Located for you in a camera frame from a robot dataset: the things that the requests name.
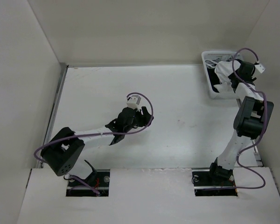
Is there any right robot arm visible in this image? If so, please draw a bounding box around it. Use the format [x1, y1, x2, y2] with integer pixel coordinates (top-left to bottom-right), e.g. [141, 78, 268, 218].
[207, 60, 274, 185]

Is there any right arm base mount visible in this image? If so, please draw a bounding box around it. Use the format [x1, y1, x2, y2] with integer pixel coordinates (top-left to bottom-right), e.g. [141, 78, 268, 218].
[191, 169, 238, 196]

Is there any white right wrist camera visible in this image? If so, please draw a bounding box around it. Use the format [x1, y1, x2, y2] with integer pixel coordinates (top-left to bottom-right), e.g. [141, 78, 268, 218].
[254, 61, 266, 74]

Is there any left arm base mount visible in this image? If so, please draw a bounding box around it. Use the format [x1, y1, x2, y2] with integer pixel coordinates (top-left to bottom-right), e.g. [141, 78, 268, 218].
[63, 170, 111, 197]

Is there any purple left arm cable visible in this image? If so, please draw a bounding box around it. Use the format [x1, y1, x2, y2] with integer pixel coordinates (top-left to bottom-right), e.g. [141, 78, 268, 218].
[34, 92, 154, 196]

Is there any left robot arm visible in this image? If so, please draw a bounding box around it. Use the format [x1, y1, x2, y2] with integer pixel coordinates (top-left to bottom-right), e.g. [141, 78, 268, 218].
[41, 106, 154, 186]

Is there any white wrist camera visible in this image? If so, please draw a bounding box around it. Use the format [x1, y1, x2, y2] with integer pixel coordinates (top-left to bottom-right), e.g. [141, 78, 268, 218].
[126, 95, 141, 110]
[254, 61, 266, 74]

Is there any white tank top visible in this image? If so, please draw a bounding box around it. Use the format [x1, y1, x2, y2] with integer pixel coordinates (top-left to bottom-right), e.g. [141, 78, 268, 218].
[215, 61, 233, 90]

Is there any grey tank top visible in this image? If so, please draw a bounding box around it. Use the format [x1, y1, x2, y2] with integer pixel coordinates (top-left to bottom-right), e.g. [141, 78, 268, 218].
[203, 55, 233, 69]

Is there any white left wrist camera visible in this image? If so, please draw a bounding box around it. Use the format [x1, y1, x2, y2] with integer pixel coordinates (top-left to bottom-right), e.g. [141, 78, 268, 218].
[126, 95, 141, 110]

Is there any white plastic laundry basket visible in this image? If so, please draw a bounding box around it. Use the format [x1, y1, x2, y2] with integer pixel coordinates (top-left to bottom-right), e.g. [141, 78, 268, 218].
[201, 49, 256, 100]

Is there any black tank top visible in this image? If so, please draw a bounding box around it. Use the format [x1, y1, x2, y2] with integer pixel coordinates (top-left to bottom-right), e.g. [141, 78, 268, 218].
[207, 68, 231, 94]

